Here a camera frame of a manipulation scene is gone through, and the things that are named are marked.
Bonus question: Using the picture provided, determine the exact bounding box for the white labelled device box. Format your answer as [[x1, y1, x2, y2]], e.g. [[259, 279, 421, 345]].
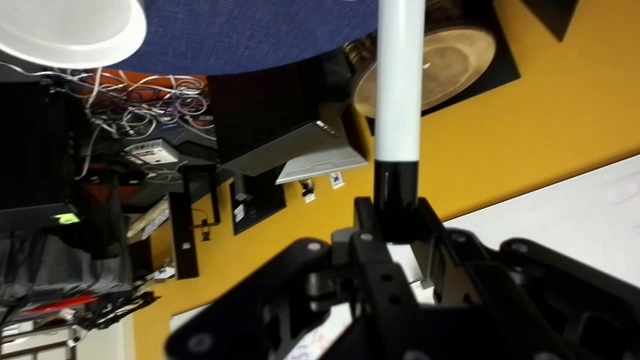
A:
[[121, 138, 180, 167]]

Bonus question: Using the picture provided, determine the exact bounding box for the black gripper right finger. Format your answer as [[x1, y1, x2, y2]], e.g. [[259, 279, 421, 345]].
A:
[[411, 196, 556, 360]]

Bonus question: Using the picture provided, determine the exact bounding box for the black low cabinet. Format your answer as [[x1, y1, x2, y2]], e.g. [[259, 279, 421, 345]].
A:
[[209, 51, 355, 179]]

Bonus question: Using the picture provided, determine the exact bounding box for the white whiteboard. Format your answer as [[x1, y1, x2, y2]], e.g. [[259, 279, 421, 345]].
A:
[[165, 153, 640, 360]]

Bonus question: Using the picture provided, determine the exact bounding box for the white marker with black cap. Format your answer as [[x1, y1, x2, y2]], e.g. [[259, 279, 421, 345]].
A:
[[370, 0, 427, 244]]

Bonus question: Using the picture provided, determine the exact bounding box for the blue fabric tablecloth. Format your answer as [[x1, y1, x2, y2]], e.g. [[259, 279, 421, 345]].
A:
[[113, 0, 382, 77]]

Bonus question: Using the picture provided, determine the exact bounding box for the round wooden stool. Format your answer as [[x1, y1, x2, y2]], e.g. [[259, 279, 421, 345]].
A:
[[342, 23, 499, 120]]

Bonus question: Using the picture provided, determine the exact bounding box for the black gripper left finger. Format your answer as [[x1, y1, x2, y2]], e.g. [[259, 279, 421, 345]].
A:
[[329, 193, 424, 360]]

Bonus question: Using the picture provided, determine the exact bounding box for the white ceramic mug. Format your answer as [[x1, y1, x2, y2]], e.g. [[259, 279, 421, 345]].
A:
[[0, 0, 150, 69]]

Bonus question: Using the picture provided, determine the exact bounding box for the tangle of white cables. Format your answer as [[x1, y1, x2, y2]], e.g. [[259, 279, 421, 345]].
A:
[[0, 60, 217, 181]]

